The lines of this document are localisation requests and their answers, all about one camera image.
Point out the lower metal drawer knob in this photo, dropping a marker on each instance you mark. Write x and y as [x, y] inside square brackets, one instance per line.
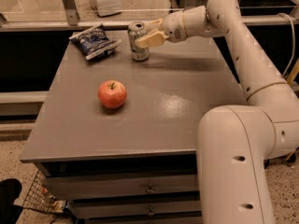
[150, 213]

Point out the red apple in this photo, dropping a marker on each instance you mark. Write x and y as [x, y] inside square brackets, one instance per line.
[112, 94]

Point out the grey drawer cabinet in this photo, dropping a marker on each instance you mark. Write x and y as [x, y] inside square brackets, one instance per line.
[101, 160]

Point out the wire mesh basket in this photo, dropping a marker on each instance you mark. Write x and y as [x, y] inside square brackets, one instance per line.
[39, 199]

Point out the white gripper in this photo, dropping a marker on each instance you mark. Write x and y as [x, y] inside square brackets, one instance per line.
[173, 26]

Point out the black object at corner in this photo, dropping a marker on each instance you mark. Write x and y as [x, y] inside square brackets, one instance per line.
[10, 190]

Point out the blue chip bag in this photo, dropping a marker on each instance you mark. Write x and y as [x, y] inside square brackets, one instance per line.
[93, 43]

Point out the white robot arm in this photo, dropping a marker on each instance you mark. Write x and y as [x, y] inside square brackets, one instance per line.
[233, 141]

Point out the round metal drawer knob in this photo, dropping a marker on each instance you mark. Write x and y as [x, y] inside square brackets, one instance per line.
[150, 189]

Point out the metal window frame rail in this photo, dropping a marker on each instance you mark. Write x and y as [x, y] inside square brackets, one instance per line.
[55, 15]

